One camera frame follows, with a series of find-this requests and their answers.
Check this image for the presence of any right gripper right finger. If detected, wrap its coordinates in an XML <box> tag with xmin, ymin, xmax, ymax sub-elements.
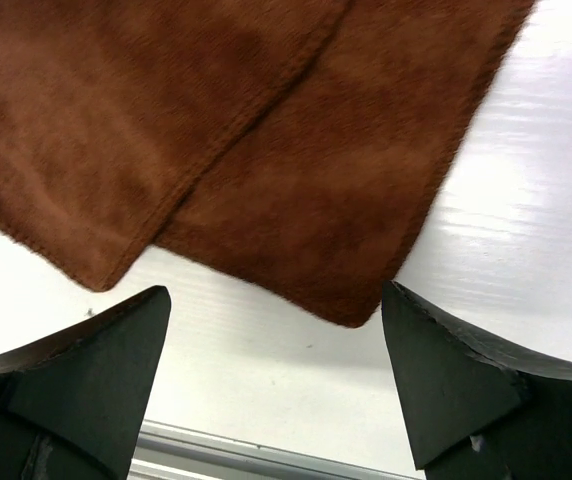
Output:
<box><xmin>381</xmin><ymin>282</ymin><xmax>572</xmax><ymax>479</ymax></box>

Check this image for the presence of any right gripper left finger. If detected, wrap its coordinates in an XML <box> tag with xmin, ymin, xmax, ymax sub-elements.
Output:
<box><xmin>0</xmin><ymin>286</ymin><xmax>171</xmax><ymax>479</ymax></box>

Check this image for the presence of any brown microfibre towel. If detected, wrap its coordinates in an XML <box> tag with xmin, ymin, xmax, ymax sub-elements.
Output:
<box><xmin>0</xmin><ymin>1</ymin><xmax>532</xmax><ymax>328</ymax></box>

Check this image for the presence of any aluminium mounting rail frame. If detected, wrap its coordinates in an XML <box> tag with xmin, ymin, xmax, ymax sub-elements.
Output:
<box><xmin>128</xmin><ymin>421</ymin><xmax>402</xmax><ymax>479</ymax></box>

